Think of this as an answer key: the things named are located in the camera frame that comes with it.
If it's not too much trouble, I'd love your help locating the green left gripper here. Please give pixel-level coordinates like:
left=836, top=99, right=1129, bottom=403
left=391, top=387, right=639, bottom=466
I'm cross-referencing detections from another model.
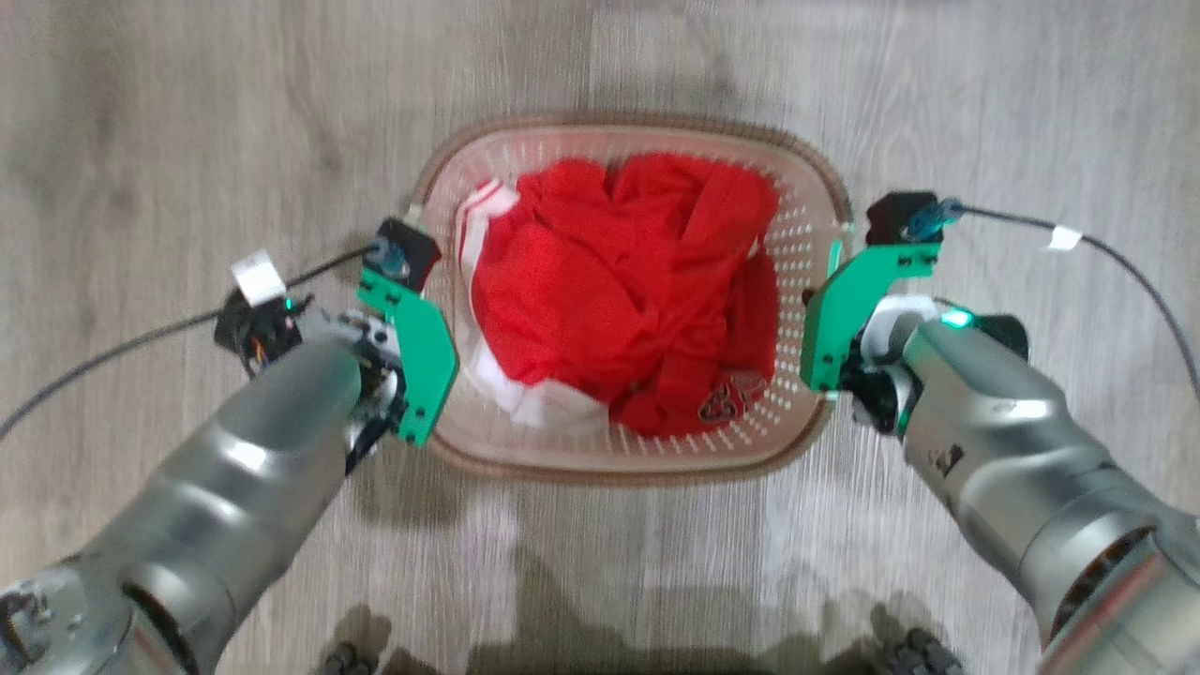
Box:
left=356, top=266, right=460, bottom=447

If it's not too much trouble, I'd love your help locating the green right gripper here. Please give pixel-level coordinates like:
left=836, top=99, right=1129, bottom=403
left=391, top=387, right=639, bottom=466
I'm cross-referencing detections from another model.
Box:
left=799, top=241, right=944, bottom=395

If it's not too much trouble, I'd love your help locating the beige plastic laundry basket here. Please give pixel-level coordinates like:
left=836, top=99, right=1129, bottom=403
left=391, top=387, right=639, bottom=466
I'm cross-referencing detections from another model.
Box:
left=410, top=114, right=855, bottom=486

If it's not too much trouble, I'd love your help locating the red garment with white stripes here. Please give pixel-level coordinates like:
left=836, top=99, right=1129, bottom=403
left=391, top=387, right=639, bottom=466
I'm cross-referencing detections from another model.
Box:
left=457, top=155, right=783, bottom=440

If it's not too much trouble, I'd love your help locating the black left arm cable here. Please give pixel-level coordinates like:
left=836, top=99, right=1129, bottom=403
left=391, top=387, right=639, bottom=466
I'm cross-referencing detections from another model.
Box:
left=0, top=246, right=376, bottom=442

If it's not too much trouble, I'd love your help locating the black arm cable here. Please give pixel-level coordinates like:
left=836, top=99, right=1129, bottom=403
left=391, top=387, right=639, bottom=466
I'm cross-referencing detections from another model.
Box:
left=0, top=246, right=376, bottom=442
left=956, top=204, right=1200, bottom=399

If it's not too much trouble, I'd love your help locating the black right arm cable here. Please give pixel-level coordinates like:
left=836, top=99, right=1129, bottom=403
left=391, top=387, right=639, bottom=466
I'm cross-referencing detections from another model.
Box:
left=956, top=204, right=1200, bottom=399

